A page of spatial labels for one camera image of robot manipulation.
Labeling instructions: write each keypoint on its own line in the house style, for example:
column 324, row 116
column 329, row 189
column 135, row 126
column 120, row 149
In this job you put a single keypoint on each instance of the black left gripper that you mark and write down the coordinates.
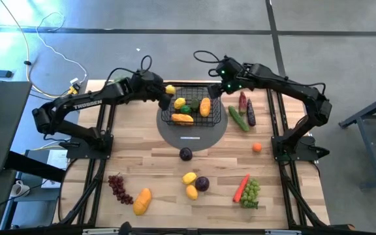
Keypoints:
column 149, row 85

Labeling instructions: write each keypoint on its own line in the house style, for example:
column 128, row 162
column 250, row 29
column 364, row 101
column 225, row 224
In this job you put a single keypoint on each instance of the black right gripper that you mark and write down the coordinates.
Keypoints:
column 230, row 75

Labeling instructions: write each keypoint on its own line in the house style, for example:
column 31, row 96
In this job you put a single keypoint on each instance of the yellow lemon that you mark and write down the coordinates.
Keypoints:
column 170, row 89
column 189, row 178
column 192, row 192
column 179, row 103

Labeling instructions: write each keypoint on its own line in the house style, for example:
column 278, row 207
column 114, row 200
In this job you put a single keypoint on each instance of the bright green lime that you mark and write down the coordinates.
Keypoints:
column 185, row 110

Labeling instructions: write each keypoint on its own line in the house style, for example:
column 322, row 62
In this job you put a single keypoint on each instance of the dark green avocado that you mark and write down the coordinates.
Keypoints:
column 194, row 104

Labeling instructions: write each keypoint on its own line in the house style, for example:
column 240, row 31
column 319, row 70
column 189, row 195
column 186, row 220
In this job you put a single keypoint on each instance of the red long pepper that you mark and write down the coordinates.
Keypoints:
column 242, row 103

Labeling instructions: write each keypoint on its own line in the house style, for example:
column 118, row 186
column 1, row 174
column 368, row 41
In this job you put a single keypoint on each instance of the dark purple long eggplant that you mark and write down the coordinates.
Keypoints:
column 251, row 112

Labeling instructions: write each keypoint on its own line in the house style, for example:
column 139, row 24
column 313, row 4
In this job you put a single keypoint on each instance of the dark purple plum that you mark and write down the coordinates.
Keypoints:
column 185, row 154

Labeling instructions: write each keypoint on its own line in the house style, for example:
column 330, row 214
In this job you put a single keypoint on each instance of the small orange tangerine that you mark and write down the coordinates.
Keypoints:
column 256, row 147

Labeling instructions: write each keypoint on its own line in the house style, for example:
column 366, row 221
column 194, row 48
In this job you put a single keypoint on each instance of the purple plum bottom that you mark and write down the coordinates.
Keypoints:
column 202, row 184

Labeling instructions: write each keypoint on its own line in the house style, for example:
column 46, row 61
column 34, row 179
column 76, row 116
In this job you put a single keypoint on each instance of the red grape bunch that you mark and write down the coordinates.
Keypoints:
column 117, row 184

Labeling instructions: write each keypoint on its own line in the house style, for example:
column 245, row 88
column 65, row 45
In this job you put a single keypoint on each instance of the large orange mango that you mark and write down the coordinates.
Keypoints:
column 142, row 201

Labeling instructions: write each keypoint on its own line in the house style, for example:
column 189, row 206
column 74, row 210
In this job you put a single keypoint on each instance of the green grape bunch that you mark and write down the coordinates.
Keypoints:
column 250, row 194

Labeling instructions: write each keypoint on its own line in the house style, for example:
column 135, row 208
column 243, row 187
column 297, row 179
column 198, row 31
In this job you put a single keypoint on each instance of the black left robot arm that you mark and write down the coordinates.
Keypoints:
column 87, row 104

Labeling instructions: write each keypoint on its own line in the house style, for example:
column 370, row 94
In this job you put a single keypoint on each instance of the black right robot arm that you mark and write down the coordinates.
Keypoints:
column 292, row 86

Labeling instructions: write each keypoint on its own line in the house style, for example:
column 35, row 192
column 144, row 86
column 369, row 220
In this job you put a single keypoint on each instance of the green cucumber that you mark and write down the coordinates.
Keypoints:
column 238, row 118

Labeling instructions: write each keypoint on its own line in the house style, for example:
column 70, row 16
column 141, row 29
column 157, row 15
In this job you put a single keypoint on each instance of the white yellow power plug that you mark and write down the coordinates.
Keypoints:
column 74, row 87

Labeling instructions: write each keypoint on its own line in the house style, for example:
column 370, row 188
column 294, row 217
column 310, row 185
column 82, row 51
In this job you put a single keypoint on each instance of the orange carrot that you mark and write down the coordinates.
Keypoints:
column 240, row 191

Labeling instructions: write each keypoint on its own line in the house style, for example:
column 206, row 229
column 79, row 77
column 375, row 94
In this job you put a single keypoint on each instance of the white paper sheet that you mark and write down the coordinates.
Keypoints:
column 57, row 161

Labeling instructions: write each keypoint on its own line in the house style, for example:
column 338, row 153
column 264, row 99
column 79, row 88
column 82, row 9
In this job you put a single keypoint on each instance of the black side desk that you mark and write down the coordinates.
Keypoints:
column 2, row 124

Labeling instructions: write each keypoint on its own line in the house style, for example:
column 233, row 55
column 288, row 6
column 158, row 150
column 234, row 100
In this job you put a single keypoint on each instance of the white mug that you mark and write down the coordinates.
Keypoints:
column 19, row 189

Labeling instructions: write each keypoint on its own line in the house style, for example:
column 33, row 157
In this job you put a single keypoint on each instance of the black aluminium table frame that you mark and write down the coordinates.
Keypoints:
column 256, row 84

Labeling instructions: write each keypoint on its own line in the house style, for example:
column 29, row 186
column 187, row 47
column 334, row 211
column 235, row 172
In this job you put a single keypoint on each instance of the grey metal cart frame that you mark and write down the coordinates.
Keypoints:
column 374, row 106

